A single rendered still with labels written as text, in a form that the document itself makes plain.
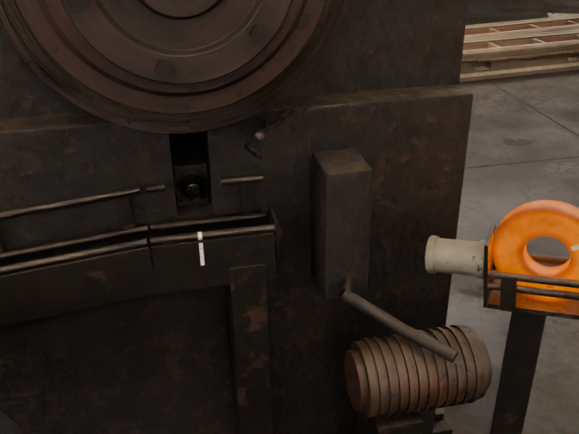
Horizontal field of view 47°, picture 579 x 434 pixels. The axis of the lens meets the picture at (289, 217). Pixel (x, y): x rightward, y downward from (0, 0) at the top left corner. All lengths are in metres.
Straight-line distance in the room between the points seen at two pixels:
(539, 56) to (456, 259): 3.69
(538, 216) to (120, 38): 0.61
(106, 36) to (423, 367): 0.67
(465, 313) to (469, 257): 1.08
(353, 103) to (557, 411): 1.05
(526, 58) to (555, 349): 2.85
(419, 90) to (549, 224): 0.33
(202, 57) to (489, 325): 1.45
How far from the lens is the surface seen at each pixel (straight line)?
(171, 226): 1.09
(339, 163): 1.04
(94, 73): 0.91
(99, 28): 0.83
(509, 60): 4.54
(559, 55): 4.76
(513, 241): 1.03
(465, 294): 2.19
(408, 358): 1.08
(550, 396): 1.88
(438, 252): 1.05
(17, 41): 0.93
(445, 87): 1.19
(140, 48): 0.83
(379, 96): 1.13
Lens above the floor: 1.21
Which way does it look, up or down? 28 degrees down
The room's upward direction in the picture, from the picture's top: 1 degrees counter-clockwise
